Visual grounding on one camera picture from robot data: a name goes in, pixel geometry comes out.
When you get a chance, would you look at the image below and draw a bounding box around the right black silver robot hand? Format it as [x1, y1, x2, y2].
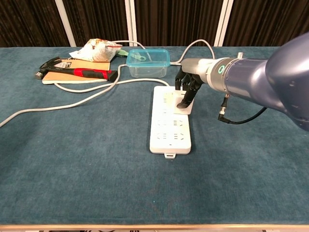
[175, 58, 213, 109]

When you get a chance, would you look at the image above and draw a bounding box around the white plug adapter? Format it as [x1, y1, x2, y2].
[172, 90, 194, 115]

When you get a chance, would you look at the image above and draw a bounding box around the white power strip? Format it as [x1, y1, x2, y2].
[149, 86, 193, 160]

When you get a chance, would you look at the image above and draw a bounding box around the clear teal-rimmed plastic container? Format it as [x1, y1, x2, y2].
[126, 49, 171, 78]

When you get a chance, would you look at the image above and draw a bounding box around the dark ribbed partition panel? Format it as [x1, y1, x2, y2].
[62, 0, 131, 47]
[134, 0, 222, 47]
[224, 0, 309, 47]
[0, 0, 70, 48]

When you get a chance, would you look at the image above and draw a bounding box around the white printed snack bag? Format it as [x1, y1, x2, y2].
[69, 38, 123, 63]

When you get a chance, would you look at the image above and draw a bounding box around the red black claw hammer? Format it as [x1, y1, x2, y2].
[33, 57, 118, 82]

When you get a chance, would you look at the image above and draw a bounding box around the brown kraft spiral notebook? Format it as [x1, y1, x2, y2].
[42, 58, 112, 85]

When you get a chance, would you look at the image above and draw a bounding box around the blue carpet table mat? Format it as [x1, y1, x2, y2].
[0, 45, 309, 227]

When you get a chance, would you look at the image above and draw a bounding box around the white partition frame post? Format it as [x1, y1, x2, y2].
[55, 0, 77, 47]
[213, 0, 234, 47]
[125, 0, 138, 47]

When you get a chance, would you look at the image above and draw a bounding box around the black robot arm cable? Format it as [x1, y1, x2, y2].
[218, 94, 268, 125]

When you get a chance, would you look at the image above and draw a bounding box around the grey power strip cable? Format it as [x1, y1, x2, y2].
[0, 40, 216, 128]

